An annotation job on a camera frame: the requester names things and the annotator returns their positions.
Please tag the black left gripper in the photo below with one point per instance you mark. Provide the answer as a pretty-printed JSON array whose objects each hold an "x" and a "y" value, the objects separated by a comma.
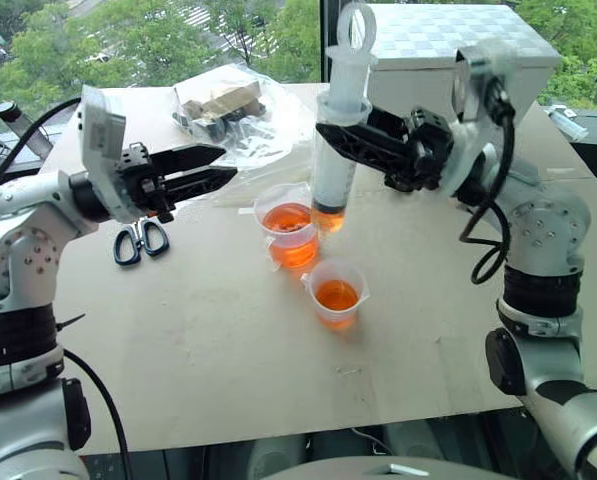
[{"x": 138, "y": 180}]

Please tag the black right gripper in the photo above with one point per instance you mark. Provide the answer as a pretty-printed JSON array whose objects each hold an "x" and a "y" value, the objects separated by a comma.
[{"x": 428, "y": 150}]

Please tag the large clear plastic syringe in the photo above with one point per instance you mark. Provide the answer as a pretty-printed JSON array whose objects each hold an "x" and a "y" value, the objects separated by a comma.
[{"x": 333, "y": 170}]

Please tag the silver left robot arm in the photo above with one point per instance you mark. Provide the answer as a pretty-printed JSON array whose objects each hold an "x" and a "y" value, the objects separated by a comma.
[{"x": 18, "y": 240}]

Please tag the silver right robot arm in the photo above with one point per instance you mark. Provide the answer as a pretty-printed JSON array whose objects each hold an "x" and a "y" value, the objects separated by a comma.
[{"x": 548, "y": 225}]

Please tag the large clear cup red liquid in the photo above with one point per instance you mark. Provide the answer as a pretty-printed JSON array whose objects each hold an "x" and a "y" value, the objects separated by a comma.
[{"x": 290, "y": 245}]

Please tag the small clear cup red liquid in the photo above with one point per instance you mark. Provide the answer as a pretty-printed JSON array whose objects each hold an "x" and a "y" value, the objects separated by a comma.
[{"x": 337, "y": 297}]

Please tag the small clear syringe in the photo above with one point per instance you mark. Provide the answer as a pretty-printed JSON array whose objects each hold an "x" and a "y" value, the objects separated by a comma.
[{"x": 568, "y": 122}]

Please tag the brown cardboard pack in bag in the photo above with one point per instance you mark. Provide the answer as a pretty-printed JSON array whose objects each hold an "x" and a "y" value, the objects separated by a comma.
[{"x": 223, "y": 102}]

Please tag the clear plastic bag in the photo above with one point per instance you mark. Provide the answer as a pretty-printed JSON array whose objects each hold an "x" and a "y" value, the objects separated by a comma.
[{"x": 278, "y": 135}]

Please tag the white box checkered top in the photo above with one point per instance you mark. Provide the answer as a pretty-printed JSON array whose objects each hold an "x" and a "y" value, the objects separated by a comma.
[{"x": 428, "y": 45}]

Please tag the black round knob stand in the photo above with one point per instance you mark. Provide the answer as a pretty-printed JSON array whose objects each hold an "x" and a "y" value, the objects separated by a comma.
[{"x": 20, "y": 127}]

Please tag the grey robot torso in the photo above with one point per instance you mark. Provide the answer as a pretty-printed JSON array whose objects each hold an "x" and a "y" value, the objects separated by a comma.
[{"x": 388, "y": 470}]

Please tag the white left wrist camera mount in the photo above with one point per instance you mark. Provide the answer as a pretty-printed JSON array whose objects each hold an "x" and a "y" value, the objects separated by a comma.
[{"x": 100, "y": 135}]

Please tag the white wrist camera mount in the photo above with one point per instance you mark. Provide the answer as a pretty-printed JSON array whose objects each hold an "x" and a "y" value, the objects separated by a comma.
[
  {"x": 478, "y": 100},
  {"x": 100, "y": 135}
]

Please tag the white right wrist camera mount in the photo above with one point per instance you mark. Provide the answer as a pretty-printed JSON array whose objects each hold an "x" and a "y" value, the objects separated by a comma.
[{"x": 478, "y": 100}]

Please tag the dark window frame post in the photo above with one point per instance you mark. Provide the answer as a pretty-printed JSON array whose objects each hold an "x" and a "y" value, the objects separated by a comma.
[{"x": 324, "y": 40}]

